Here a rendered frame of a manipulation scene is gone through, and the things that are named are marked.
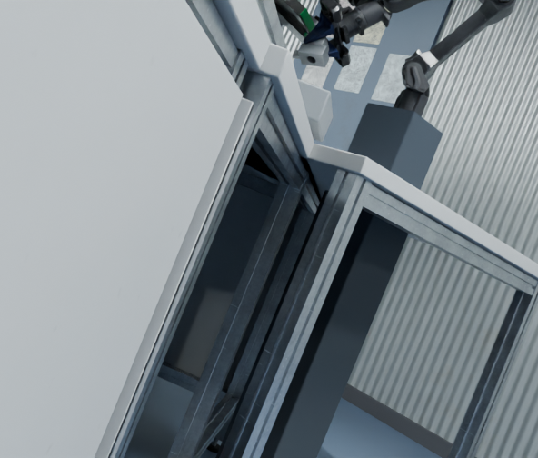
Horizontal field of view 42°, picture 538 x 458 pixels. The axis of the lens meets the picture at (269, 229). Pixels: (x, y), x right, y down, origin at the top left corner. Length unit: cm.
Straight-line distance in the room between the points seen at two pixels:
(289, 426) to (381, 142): 67
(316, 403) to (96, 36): 136
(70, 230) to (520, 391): 313
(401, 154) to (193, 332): 96
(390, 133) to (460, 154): 225
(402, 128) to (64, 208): 128
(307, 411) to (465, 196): 231
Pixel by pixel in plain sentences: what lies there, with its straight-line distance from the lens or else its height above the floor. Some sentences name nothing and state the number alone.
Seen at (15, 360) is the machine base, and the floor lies 57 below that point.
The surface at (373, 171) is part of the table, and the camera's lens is 116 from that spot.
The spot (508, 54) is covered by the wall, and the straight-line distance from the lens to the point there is 399.
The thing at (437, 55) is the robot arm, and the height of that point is 122.
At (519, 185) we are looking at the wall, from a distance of 365.
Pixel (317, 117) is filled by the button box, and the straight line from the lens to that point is 125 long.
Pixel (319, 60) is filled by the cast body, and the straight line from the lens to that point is 170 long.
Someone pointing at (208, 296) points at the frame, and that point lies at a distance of 220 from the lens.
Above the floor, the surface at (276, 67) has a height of 84.
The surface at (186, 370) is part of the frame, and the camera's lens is 224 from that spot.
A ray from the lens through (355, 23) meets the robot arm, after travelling 175.
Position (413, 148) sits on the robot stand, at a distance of 163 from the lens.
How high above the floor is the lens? 69
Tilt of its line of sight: level
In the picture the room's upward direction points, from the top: 22 degrees clockwise
